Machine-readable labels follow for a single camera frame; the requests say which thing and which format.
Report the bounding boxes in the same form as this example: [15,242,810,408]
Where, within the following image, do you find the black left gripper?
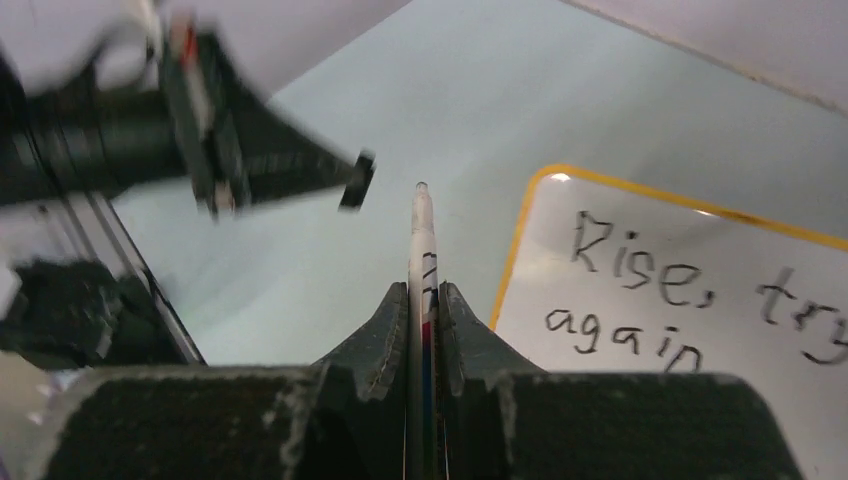
[158,19,355,215]

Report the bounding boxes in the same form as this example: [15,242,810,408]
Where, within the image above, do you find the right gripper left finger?
[20,283,409,479]

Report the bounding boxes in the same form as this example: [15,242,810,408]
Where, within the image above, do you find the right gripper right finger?
[439,282,801,479]

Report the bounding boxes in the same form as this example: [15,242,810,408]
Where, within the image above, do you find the black marker cap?
[339,151,375,210]

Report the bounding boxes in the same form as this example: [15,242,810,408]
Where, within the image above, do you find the black whiteboard marker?
[405,182,443,479]

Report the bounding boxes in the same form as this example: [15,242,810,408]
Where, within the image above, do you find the yellow framed whiteboard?
[490,165,847,479]

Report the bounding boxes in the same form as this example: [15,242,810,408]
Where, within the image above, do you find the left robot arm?
[1,18,374,371]

